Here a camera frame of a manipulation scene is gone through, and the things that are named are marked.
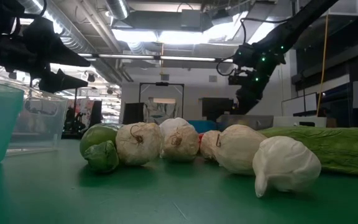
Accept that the white garlic bulb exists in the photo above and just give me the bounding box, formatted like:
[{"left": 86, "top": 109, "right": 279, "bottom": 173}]
[
  {"left": 252, "top": 135, "right": 322, "bottom": 198},
  {"left": 159, "top": 117, "right": 192, "bottom": 138}
]

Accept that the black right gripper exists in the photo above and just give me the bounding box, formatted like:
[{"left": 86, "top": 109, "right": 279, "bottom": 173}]
[{"left": 235, "top": 65, "right": 275, "bottom": 116}]

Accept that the black monitor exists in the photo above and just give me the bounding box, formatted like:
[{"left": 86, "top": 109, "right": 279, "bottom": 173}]
[
  {"left": 201, "top": 97, "right": 238, "bottom": 122},
  {"left": 122, "top": 102, "right": 145, "bottom": 125}
]

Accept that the small green cabbage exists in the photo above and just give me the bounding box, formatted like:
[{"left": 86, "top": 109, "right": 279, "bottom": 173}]
[{"left": 83, "top": 139, "right": 120, "bottom": 174}]

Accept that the clear plastic bin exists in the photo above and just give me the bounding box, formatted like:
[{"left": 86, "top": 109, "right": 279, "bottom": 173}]
[
  {"left": 6, "top": 80, "right": 70, "bottom": 156},
  {"left": 216, "top": 114, "right": 275, "bottom": 131}
]

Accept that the blue plastic bin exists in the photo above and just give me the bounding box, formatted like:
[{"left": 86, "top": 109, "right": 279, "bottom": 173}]
[{"left": 187, "top": 119, "right": 219, "bottom": 133}]

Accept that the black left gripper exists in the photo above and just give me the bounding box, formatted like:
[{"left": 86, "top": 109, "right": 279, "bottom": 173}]
[{"left": 0, "top": 15, "right": 91, "bottom": 93}]

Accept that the long ceiling strip light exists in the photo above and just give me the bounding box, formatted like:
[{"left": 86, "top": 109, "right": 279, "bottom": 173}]
[{"left": 78, "top": 52, "right": 239, "bottom": 63}]

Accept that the yellow hanging cable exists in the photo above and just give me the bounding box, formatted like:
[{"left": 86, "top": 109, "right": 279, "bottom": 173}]
[{"left": 316, "top": 14, "right": 329, "bottom": 118}]

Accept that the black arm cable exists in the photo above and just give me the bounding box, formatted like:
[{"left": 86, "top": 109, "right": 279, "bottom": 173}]
[{"left": 216, "top": 17, "right": 291, "bottom": 77}]

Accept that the white board panel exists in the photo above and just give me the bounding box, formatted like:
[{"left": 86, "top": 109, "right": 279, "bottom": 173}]
[{"left": 282, "top": 92, "right": 319, "bottom": 118}]

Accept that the grey ceiling ventilation unit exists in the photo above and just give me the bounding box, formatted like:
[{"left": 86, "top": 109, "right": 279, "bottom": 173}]
[{"left": 180, "top": 9, "right": 214, "bottom": 32}]

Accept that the silver round air duct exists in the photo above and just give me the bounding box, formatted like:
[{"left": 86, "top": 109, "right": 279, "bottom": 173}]
[{"left": 104, "top": 0, "right": 130, "bottom": 21}]

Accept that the white plastic bin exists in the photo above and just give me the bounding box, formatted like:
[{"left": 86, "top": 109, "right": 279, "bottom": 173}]
[{"left": 273, "top": 116, "right": 328, "bottom": 129}]

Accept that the black gantry frame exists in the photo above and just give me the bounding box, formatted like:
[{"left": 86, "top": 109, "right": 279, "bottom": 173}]
[{"left": 138, "top": 82, "right": 185, "bottom": 119}]

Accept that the long green cucumber toy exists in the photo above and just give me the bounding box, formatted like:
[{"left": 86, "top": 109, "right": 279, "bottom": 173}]
[{"left": 258, "top": 126, "right": 358, "bottom": 175}]

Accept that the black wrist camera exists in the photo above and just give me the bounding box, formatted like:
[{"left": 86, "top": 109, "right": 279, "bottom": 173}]
[{"left": 227, "top": 70, "right": 250, "bottom": 86}]

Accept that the black upright panel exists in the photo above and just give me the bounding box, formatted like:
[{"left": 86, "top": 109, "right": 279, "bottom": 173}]
[{"left": 88, "top": 100, "right": 103, "bottom": 128}]

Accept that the black frame stand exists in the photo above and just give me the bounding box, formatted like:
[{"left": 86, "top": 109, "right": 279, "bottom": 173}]
[{"left": 62, "top": 86, "right": 80, "bottom": 139}]

